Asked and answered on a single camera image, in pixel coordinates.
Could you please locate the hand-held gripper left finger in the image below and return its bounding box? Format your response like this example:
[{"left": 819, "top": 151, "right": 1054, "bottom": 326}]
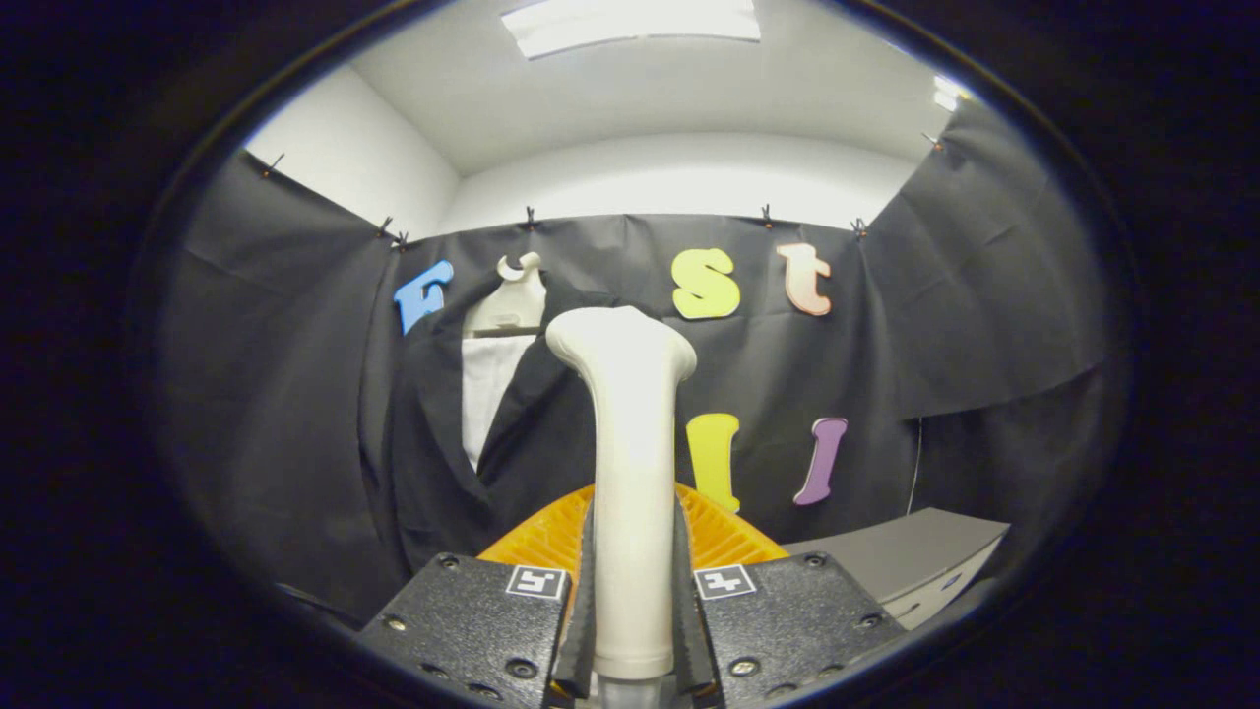
[{"left": 352, "top": 483, "right": 599, "bottom": 709}]

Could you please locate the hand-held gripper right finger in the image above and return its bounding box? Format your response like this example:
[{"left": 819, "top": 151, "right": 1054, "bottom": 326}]
[{"left": 672, "top": 483, "right": 909, "bottom": 709}]

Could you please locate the white garment steamer wand with hose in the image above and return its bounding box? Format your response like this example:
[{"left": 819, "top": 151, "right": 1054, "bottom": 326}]
[{"left": 544, "top": 305, "right": 698, "bottom": 709}]

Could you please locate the black suit jacket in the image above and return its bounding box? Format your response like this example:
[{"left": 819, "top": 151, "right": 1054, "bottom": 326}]
[{"left": 382, "top": 274, "right": 690, "bottom": 602}]

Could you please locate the white shirt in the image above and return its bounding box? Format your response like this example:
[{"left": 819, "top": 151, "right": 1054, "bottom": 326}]
[{"left": 461, "top": 335, "right": 537, "bottom": 472}]

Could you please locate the white clothes hanger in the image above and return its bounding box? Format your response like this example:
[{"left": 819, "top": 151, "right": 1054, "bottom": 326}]
[{"left": 463, "top": 251, "right": 547, "bottom": 338}]

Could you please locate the grey cabinet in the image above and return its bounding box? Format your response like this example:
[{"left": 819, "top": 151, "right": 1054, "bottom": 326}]
[{"left": 783, "top": 507, "right": 1013, "bottom": 631}]

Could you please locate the black backdrop cloth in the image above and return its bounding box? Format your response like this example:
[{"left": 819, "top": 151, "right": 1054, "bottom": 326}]
[{"left": 157, "top": 98, "right": 1118, "bottom": 631}]

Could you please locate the ceiling light panel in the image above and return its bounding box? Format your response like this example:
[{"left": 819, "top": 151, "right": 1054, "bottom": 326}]
[{"left": 500, "top": 0, "right": 764, "bottom": 60}]

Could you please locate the white wall cable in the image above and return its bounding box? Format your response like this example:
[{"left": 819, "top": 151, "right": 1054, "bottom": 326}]
[{"left": 906, "top": 416, "right": 925, "bottom": 515}]

